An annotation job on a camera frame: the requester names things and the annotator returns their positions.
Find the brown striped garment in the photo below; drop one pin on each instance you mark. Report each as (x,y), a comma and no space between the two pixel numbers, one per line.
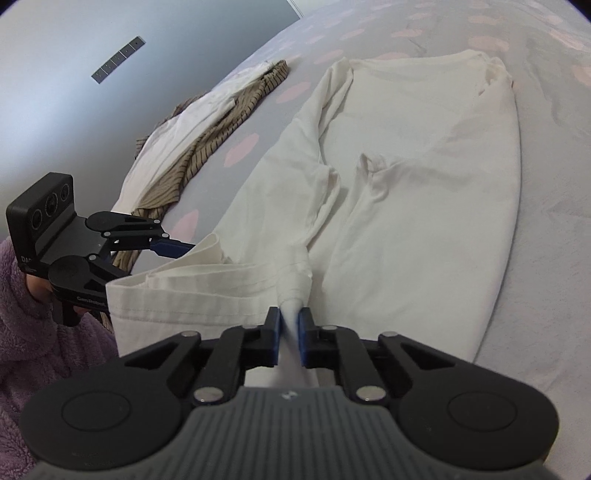
(167,190)

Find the wall switch panel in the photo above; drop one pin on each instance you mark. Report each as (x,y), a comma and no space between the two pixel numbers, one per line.
(117,59)

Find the white garment under striped one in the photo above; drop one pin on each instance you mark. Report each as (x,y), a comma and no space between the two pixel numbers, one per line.
(165,144)

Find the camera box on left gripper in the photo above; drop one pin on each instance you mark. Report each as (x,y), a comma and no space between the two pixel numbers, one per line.
(37,216)

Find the white door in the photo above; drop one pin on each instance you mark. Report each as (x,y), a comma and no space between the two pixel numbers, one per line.
(304,8)

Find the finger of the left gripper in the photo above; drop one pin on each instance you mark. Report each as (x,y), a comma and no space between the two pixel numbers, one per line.
(101,272)
(156,241)

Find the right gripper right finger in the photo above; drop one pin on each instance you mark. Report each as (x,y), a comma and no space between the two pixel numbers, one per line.
(340,350)

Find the purple fleece robe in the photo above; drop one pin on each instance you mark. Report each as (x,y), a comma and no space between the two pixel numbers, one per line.
(35,354)

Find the white t-shirt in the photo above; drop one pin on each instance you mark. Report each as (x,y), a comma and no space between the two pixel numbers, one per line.
(389,203)

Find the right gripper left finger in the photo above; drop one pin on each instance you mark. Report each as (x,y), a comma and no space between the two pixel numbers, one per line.
(223,362)

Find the person's left hand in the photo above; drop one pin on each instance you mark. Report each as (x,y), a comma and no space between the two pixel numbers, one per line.
(36,298)

